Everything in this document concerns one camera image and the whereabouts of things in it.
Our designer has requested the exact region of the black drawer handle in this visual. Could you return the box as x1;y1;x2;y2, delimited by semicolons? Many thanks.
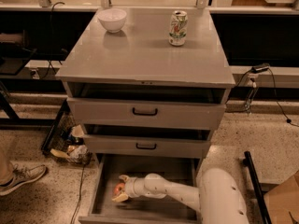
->
135;143;157;150
132;107;158;117

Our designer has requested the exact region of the wire basket with trash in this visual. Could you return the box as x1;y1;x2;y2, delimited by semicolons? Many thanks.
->
41;101;92;165

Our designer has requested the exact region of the grey open bottom drawer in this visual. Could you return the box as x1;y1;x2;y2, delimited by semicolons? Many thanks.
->
78;154;200;224

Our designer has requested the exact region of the grey sneaker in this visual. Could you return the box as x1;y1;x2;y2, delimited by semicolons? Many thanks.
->
0;165;47;196

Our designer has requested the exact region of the black power adapter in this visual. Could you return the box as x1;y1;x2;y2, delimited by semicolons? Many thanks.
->
251;63;270;74

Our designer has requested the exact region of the red apple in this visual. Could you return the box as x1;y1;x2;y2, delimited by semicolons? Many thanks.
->
113;183;124;196

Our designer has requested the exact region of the black middle drawer handle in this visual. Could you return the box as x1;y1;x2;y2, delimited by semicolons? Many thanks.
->
135;143;157;150

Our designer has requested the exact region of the black cable on right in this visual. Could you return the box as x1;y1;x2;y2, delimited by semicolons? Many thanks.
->
267;68;299;129

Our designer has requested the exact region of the white bowl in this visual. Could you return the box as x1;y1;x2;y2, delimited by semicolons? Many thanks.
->
97;8;127;33

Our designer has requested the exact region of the green white soda can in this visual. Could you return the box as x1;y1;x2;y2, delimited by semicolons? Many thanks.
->
168;10;188;46

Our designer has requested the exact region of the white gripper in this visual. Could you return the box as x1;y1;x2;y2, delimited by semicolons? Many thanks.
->
112;175;146;203

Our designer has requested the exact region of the grey drawer cabinet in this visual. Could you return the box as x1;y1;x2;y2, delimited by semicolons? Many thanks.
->
55;7;236;161

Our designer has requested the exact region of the black metal bar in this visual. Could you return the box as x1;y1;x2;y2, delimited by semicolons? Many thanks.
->
243;151;272;224

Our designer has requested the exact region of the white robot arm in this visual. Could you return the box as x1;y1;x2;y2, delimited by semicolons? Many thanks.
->
112;168;249;224

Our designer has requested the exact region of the grey middle drawer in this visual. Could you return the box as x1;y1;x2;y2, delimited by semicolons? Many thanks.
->
84;134;211;159

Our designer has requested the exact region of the cardboard box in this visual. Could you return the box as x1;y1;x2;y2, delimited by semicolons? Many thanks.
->
264;171;299;224

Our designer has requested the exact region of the black floor cable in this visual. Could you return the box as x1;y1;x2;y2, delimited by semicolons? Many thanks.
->
69;162;87;224

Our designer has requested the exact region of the black top drawer handle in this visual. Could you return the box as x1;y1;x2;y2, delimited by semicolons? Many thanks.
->
132;107;158;117

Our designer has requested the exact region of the grey top drawer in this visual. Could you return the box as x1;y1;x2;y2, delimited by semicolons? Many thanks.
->
67;98;225;130

